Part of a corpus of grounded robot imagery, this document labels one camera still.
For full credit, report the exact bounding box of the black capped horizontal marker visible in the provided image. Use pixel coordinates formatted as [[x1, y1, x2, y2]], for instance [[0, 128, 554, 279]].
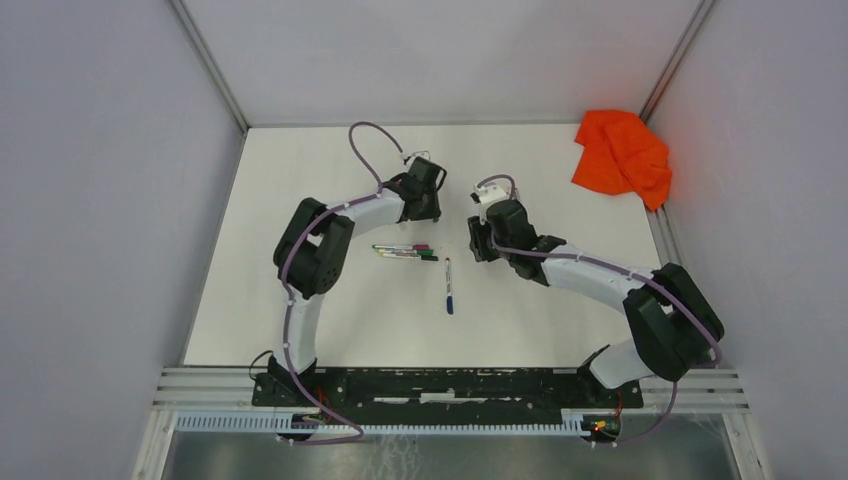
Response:
[[378, 252, 440, 262]]

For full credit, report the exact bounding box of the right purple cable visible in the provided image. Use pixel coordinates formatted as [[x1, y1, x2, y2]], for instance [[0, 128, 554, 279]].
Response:
[[473, 174, 725, 448]]

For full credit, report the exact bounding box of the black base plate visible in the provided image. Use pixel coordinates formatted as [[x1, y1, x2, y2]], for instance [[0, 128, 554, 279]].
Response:
[[251, 366, 644, 427]]

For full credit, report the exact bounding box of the white slotted cable duct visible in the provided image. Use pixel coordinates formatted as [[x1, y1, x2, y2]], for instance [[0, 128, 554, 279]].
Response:
[[176, 412, 621, 437]]

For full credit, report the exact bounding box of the blue capped marker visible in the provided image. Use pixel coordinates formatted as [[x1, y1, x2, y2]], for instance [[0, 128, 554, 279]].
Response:
[[445, 257, 455, 315]]

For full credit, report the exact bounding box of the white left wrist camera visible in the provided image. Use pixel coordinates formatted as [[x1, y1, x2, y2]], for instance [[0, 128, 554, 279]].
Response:
[[400, 150, 430, 165]]

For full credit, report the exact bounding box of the green capped horizontal marker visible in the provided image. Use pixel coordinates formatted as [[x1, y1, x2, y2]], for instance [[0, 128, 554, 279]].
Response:
[[375, 249, 434, 257]]

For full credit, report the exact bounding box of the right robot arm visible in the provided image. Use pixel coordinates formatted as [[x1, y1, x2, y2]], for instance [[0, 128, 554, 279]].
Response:
[[468, 194, 725, 408]]

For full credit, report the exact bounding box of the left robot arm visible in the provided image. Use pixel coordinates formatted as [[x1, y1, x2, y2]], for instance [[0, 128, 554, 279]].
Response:
[[273, 156, 447, 408]]

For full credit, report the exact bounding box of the purple capped horizontal marker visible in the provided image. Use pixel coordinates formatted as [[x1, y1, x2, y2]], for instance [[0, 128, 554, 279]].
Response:
[[372, 244, 431, 251]]

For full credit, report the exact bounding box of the orange cloth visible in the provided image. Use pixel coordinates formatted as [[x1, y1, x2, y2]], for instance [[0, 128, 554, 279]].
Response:
[[572, 110, 673, 211]]

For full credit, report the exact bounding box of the aluminium frame rail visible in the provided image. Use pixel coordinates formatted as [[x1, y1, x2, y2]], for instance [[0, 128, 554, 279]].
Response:
[[153, 367, 751, 415]]

